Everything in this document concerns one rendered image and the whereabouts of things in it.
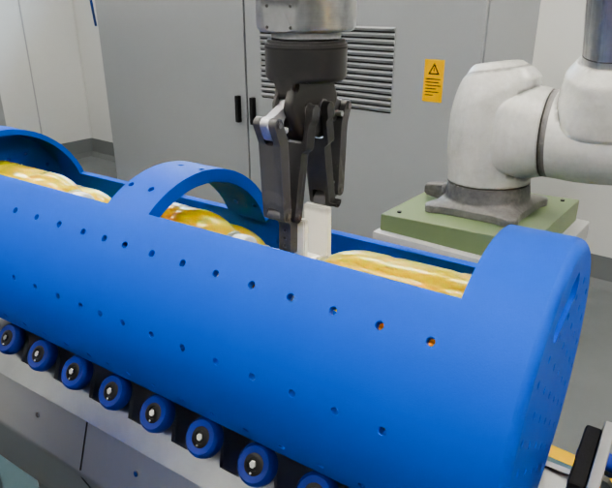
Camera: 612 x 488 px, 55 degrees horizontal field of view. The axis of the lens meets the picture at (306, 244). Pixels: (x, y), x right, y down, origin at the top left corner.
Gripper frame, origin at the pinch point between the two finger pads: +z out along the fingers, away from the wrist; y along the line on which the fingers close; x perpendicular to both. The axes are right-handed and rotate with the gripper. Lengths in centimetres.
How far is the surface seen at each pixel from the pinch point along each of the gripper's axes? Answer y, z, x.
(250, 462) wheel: 10.0, 21.3, -0.3
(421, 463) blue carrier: 13.2, 8.8, 19.3
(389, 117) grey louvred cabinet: -157, 18, -67
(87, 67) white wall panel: -312, 36, -451
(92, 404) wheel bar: 10.1, 25.2, -26.6
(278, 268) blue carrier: 8.7, -1.3, 2.9
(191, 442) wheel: 10.5, 22.4, -8.4
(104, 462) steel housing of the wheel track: 12.2, 31.4, -22.9
